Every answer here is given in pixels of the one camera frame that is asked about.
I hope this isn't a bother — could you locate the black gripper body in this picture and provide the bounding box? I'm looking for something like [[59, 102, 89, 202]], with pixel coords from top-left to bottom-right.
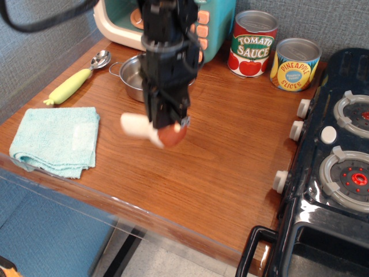
[[140, 41, 201, 115]]

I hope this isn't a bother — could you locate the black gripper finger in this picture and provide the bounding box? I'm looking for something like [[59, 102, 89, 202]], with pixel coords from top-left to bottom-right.
[[143, 87, 175, 129], [172, 107, 190, 128]]

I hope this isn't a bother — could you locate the plush brown white mushroom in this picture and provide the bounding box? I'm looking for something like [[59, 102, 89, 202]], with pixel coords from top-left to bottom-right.
[[120, 113, 187, 148]]

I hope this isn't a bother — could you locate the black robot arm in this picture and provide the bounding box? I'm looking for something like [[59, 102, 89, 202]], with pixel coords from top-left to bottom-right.
[[138, 1, 202, 129]]

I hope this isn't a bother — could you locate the small metal pot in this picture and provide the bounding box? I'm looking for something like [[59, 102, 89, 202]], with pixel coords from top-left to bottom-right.
[[117, 53, 197, 108]]

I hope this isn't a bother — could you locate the orange microwave plate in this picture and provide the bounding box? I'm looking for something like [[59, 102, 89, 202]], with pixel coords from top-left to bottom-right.
[[130, 8, 144, 30]]

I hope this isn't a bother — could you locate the teal toy microwave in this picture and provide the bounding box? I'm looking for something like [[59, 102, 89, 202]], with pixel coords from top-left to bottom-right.
[[93, 0, 236, 63]]

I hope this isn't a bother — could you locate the tomato sauce can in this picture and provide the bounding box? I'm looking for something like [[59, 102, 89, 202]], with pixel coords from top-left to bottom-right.
[[228, 10, 278, 77]]

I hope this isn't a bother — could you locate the light blue folded cloth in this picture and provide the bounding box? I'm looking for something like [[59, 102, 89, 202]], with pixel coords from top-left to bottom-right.
[[9, 107, 100, 178]]

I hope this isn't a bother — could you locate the pineapple slices can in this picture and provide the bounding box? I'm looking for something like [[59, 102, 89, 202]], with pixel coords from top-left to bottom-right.
[[270, 38, 322, 92]]

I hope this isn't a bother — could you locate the clear acrylic table guard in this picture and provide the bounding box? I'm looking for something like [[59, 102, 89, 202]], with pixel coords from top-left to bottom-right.
[[1, 156, 236, 276]]

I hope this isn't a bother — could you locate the black toy stove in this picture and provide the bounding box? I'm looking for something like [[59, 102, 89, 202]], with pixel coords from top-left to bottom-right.
[[236, 48, 368, 276]]

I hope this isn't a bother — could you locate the orange plush object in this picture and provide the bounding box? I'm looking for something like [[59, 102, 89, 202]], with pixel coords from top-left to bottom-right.
[[0, 267, 22, 277]]

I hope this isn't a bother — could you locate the spoon with green handle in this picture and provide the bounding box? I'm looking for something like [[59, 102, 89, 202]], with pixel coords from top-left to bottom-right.
[[43, 50, 111, 106]]

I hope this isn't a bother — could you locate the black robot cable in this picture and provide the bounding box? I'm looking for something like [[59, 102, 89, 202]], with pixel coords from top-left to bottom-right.
[[0, 0, 96, 33]]

